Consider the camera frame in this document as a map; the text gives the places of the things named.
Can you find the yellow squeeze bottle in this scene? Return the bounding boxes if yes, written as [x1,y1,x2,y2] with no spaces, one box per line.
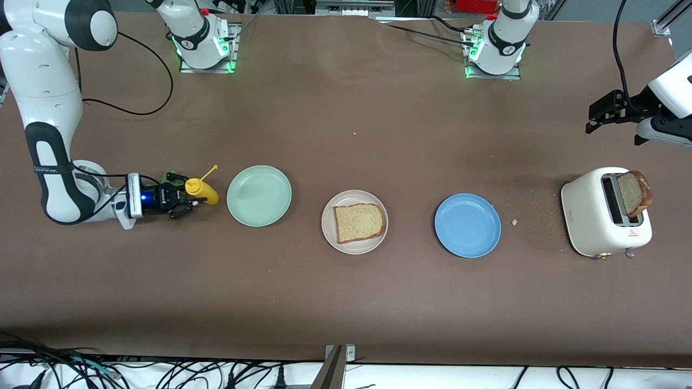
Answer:
[185,164,220,206]

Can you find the light crust bread slice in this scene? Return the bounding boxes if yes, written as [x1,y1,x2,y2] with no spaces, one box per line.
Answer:
[333,203,385,244]

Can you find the green plate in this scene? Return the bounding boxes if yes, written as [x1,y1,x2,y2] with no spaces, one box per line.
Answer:
[227,165,292,227]

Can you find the blue plate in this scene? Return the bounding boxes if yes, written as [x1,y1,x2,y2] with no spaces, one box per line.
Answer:
[434,193,502,259]

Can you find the beige plate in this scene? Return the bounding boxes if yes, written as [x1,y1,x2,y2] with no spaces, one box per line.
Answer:
[321,190,389,255]

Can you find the dark crust bread slice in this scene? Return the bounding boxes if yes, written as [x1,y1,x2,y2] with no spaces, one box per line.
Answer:
[616,170,653,218]

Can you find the aluminium profile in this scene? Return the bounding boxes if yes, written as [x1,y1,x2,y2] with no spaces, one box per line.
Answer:
[651,0,692,37]

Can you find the white toaster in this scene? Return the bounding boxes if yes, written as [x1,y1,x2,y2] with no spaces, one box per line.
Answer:
[561,166,653,259]

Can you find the red box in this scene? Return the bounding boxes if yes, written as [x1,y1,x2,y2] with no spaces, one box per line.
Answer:
[453,0,499,14]

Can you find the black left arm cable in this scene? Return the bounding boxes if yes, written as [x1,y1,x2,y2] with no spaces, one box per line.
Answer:
[613,0,634,111]

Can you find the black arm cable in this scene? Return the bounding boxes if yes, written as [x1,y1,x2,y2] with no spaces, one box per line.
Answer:
[613,0,634,111]
[70,31,174,217]

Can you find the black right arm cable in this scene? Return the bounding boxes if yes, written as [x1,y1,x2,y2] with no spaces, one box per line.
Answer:
[70,31,174,217]

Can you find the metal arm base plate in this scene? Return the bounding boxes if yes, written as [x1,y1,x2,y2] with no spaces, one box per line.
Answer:
[466,30,522,81]
[178,23,239,74]

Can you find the teal cable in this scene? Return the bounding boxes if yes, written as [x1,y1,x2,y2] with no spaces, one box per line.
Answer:
[69,356,118,377]

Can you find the black base cable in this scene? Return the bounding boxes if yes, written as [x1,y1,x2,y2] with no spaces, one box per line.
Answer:
[373,15,476,46]

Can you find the grey metal post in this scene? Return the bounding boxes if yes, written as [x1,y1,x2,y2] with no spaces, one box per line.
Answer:
[311,346,344,389]

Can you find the small metal bracket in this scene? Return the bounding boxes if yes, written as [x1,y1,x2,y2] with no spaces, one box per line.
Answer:
[324,344,356,363]

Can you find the silver metal frame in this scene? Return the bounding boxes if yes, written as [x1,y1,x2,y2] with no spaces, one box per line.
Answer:
[315,0,395,17]

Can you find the black looped cable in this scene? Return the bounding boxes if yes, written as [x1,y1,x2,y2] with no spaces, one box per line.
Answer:
[557,367,582,389]

